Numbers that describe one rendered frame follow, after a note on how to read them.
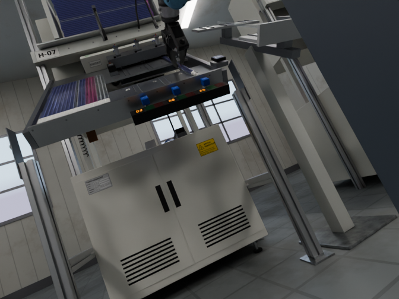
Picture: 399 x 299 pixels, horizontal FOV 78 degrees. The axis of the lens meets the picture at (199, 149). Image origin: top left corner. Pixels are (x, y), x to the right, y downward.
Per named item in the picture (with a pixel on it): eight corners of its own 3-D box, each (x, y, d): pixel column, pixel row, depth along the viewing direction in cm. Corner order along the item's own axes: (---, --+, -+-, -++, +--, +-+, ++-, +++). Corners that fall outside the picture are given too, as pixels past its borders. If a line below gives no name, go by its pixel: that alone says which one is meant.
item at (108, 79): (189, 67, 124) (187, 57, 121) (51, 108, 109) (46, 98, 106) (170, 58, 151) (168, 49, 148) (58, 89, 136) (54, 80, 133)
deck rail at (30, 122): (39, 148, 78) (28, 131, 75) (32, 150, 78) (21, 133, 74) (59, 90, 136) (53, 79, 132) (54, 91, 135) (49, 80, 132)
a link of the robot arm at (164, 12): (181, 3, 92) (160, 8, 90) (182, 16, 95) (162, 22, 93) (174, -1, 97) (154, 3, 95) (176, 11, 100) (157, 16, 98)
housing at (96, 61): (173, 61, 148) (167, 35, 140) (91, 85, 137) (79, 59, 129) (169, 59, 154) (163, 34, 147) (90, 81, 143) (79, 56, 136)
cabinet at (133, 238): (275, 247, 109) (218, 123, 119) (119, 329, 93) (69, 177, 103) (233, 234, 171) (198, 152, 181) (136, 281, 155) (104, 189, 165)
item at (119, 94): (221, 79, 93) (220, 71, 91) (35, 139, 78) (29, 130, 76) (202, 70, 108) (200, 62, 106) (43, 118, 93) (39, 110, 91)
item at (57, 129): (224, 87, 93) (221, 67, 89) (39, 148, 78) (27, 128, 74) (222, 86, 94) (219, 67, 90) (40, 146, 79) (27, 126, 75)
